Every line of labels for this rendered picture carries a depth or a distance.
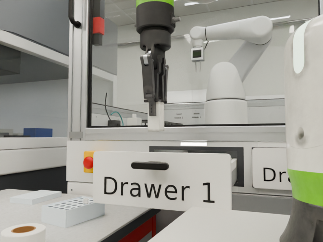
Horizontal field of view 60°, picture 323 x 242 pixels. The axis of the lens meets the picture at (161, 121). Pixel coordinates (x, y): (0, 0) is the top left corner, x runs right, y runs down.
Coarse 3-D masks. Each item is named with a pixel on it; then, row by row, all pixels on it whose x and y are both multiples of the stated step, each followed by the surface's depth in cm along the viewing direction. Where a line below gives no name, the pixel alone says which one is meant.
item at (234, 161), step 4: (232, 160) 76; (236, 160) 81; (232, 164) 71; (236, 164) 81; (232, 168) 70; (236, 168) 78; (232, 172) 68; (236, 172) 78; (232, 176) 68; (236, 176) 78; (232, 180) 68; (236, 180) 81; (232, 184) 68
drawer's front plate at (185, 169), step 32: (96, 160) 60; (128, 160) 57; (160, 160) 55; (192, 160) 53; (224, 160) 51; (96, 192) 60; (128, 192) 57; (160, 192) 55; (192, 192) 53; (224, 192) 50
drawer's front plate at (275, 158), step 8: (256, 152) 77; (264, 152) 76; (272, 152) 76; (280, 152) 75; (256, 160) 77; (264, 160) 76; (272, 160) 76; (280, 160) 75; (256, 168) 77; (272, 168) 76; (280, 168) 75; (256, 176) 77; (272, 176) 75; (288, 176) 74; (256, 184) 77; (264, 184) 76; (272, 184) 75; (280, 184) 75; (288, 184) 74
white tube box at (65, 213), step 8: (64, 200) 71; (72, 200) 72; (80, 200) 72; (88, 200) 72; (48, 208) 64; (56, 208) 63; (64, 208) 64; (72, 208) 63; (80, 208) 65; (88, 208) 67; (96, 208) 69; (104, 208) 71; (48, 216) 64; (56, 216) 63; (64, 216) 61; (72, 216) 63; (80, 216) 65; (88, 216) 67; (96, 216) 69; (56, 224) 62; (64, 224) 61; (72, 224) 63
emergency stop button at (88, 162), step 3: (84, 159) 90; (87, 159) 89; (90, 159) 89; (84, 162) 90; (87, 162) 89; (90, 162) 89; (84, 165) 90; (87, 165) 89; (90, 165) 89; (87, 168) 90; (90, 168) 89
